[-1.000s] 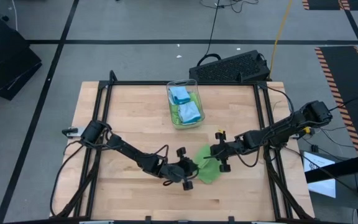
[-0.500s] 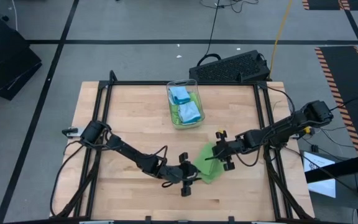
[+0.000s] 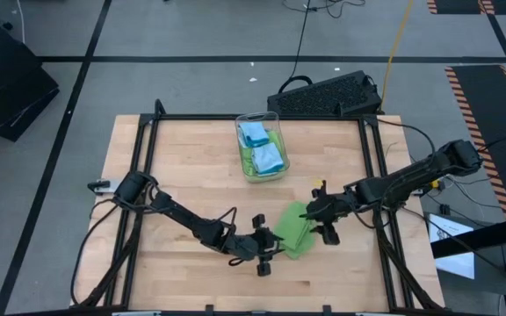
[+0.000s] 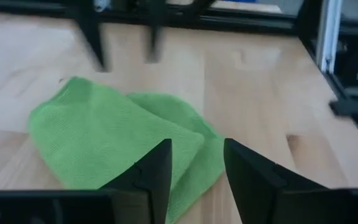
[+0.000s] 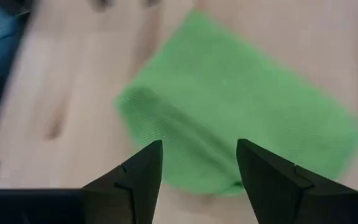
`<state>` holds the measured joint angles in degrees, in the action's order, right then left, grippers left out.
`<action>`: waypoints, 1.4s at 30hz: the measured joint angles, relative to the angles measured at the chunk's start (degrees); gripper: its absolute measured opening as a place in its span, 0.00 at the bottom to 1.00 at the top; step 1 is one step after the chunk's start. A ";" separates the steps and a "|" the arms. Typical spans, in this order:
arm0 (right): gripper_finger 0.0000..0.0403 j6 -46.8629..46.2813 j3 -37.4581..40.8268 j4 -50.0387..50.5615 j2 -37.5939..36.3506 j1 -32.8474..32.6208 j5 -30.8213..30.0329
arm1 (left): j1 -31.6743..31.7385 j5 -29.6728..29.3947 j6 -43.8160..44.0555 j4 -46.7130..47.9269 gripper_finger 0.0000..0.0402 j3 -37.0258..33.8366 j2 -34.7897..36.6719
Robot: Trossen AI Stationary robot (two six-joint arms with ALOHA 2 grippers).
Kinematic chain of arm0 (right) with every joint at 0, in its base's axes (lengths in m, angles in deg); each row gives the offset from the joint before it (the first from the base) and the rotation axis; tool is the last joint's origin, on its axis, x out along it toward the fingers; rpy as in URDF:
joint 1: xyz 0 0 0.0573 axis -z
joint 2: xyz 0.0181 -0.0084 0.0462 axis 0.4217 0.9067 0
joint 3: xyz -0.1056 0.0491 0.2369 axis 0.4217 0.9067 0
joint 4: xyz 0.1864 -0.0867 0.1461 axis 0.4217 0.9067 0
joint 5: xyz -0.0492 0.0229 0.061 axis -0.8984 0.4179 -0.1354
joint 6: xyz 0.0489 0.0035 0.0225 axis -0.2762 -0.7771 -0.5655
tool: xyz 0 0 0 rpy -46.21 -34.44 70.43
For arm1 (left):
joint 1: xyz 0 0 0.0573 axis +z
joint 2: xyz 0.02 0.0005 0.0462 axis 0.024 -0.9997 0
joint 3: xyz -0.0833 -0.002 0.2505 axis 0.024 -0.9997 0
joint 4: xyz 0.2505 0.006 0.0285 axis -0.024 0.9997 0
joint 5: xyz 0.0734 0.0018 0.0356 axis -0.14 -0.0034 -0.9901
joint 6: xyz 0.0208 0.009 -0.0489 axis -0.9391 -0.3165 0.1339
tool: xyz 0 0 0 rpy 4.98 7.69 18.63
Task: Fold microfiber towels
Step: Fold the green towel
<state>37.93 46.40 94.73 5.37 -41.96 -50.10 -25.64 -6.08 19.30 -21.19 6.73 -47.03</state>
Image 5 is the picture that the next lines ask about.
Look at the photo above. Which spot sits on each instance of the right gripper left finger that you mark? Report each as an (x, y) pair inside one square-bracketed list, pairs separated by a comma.
[(104, 205)]

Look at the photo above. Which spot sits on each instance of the green microfiber towel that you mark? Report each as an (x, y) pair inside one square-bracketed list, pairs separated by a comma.
[(228, 102)]

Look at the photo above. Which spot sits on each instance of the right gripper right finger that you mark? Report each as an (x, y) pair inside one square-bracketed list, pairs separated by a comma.
[(291, 202)]

